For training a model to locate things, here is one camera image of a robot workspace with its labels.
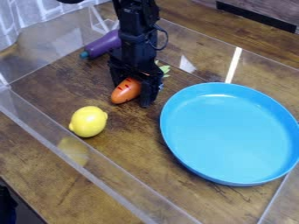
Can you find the yellow toy lemon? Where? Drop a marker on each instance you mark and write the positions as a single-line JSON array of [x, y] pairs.
[[89, 121]]

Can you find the clear acrylic enclosure wall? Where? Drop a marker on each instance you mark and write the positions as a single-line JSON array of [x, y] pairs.
[[120, 177]]

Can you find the purple toy eggplant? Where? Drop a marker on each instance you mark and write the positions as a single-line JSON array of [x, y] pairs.
[[102, 45]]

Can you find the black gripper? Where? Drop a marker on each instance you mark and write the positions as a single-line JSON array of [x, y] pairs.
[[137, 53]]

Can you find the dark baseboard strip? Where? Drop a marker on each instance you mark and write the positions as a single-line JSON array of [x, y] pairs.
[[266, 20]]

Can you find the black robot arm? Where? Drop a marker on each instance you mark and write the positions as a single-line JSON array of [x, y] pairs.
[[138, 16]]

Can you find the blue plastic plate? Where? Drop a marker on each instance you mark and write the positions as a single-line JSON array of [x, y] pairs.
[[232, 134]]

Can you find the orange toy carrot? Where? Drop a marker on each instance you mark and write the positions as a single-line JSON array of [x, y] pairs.
[[130, 87]]

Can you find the white patterned curtain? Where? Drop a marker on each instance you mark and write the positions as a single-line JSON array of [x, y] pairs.
[[22, 13]]

